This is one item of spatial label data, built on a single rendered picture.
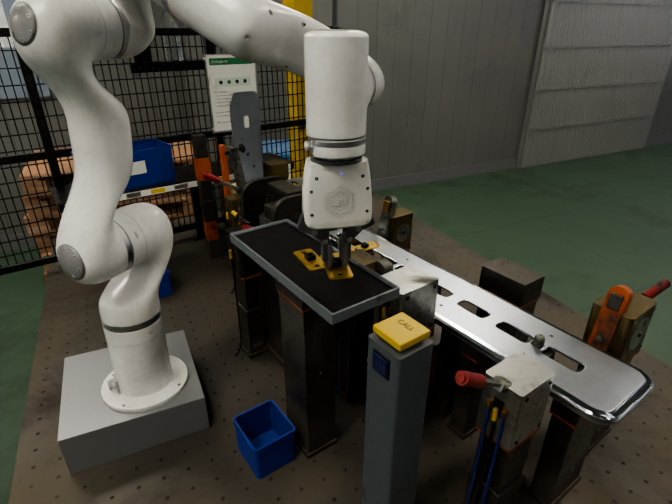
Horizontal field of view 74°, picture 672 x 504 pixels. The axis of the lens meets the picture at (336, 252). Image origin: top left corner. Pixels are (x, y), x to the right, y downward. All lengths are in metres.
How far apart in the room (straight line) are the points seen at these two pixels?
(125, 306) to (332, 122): 0.61
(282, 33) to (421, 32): 4.19
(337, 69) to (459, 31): 4.56
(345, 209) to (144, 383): 0.66
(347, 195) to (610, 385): 0.56
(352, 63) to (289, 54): 0.14
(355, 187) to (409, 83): 4.20
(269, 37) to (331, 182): 0.21
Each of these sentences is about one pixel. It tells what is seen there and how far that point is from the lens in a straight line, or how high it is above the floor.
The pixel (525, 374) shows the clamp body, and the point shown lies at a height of 1.06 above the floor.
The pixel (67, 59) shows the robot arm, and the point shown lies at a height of 1.50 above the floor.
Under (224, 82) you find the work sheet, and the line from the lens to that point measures 2.04.
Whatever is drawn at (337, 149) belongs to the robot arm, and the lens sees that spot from 0.61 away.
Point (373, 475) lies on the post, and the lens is 0.86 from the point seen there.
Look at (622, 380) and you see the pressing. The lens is 0.95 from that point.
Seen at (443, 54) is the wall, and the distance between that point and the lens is 5.04.
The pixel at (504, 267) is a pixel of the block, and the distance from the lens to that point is 1.16.
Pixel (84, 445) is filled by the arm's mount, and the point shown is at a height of 0.77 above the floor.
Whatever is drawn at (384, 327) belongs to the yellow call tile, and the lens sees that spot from 0.66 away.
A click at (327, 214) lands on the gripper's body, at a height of 1.30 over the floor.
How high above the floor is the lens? 1.55
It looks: 26 degrees down
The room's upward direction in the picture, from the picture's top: straight up
